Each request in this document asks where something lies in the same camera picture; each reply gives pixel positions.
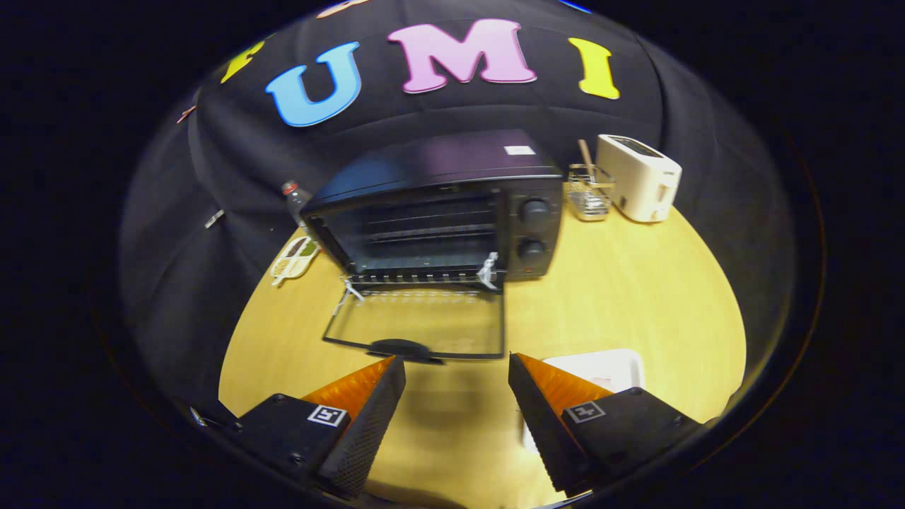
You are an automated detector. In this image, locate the leaf-shaped snack dish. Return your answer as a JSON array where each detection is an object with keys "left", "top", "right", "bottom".
[{"left": 270, "top": 235, "right": 322, "bottom": 287}]

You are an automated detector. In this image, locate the white bread toaster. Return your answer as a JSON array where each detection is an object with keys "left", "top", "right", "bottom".
[{"left": 596, "top": 134, "right": 683, "bottom": 223}]

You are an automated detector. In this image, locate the black toaster oven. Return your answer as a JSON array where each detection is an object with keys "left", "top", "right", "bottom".
[{"left": 300, "top": 129, "right": 564, "bottom": 365}]

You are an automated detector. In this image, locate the white food tray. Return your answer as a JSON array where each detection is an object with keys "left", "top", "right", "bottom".
[{"left": 523, "top": 348, "right": 646, "bottom": 453}]

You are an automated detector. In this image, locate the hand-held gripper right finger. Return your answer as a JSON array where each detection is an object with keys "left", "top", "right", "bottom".
[{"left": 508, "top": 352, "right": 708, "bottom": 498}]

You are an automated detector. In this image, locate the clear plastic bottle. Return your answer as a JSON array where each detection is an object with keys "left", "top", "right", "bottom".
[{"left": 281, "top": 180, "right": 314, "bottom": 227}]

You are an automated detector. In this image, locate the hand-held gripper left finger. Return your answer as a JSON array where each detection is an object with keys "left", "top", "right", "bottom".
[{"left": 191, "top": 356, "right": 407, "bottom": 499}]

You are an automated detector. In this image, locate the metal wire basket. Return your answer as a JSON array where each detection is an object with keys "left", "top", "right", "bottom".
[{"left": 566, "top": 163, "right": 616, "bottom": 222}]

